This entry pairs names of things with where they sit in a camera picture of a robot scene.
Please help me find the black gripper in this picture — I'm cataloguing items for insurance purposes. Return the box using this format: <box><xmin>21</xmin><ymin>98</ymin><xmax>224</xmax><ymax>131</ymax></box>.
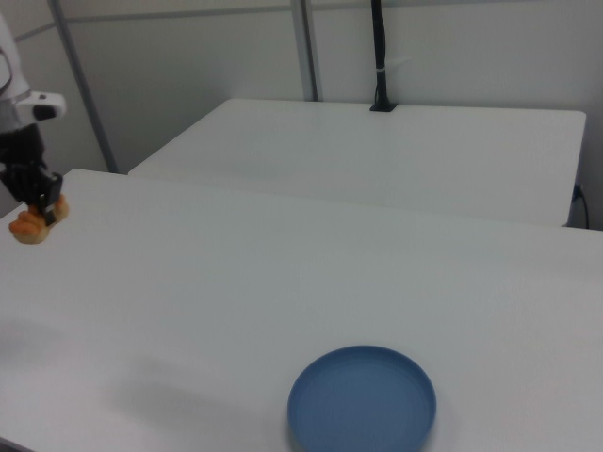
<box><xmin>0</xmin><ymin>122</ymin><xmax>64</xmax><ymax>226</ymax></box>

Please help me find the orange glazed bread loaf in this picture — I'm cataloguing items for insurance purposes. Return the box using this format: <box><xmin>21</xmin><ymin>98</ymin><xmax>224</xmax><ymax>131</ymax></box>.
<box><xmin>8</xmin><ymin>196</ymin><xmax>72</xmax><ymax>246</ymax></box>

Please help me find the blue round plate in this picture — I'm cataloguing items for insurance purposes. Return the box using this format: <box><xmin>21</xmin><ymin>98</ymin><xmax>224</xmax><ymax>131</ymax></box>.
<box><xmin>286</xmin><ymin>346</ymin><xmax>437</xmax><ymax>452</ymax></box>

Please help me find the grey metal partition post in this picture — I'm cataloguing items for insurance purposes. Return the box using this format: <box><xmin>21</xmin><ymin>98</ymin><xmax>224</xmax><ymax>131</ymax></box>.
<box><xmin>288</xmin><ymin>0</ymin><xmax>325</xmax><ymax>103</ymax></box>

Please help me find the black camera pole, white tie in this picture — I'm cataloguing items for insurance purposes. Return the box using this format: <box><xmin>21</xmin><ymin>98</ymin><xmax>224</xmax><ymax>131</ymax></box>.
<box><xmin>368</xmin><ymin>0</ymin><xmax>398</xmax><ymax>114</ymax></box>

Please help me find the black power cable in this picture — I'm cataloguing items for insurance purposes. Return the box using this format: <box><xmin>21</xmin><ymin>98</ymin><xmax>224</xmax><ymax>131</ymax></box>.
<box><xmin>572</xmin><ymin>182</ymin><xmax>591</xmax><ymax>231</ymax></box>

